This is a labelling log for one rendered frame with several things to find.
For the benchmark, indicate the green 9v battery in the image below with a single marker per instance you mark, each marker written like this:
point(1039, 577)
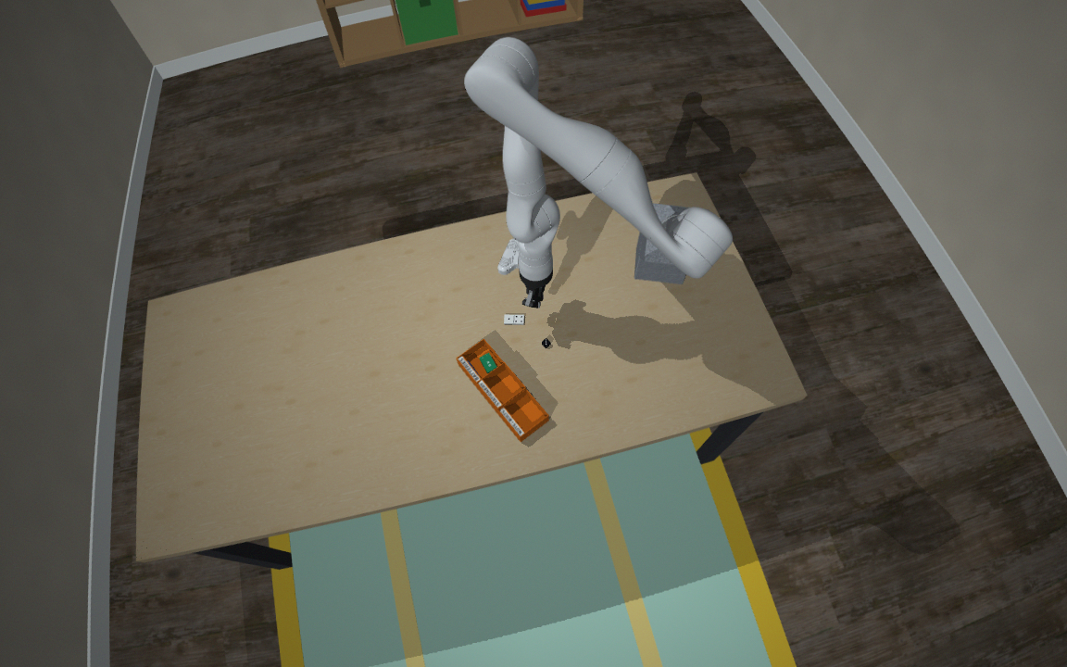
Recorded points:
point(488, 362)

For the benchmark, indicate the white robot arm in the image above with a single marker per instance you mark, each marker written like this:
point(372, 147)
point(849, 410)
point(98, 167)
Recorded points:
point(503, 83)

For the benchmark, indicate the orange three-compartment bin rack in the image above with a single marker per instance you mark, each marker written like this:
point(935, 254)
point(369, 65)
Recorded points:
point(504, 391)

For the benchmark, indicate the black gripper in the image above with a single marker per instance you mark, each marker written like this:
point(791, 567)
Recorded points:
point(535, 291)

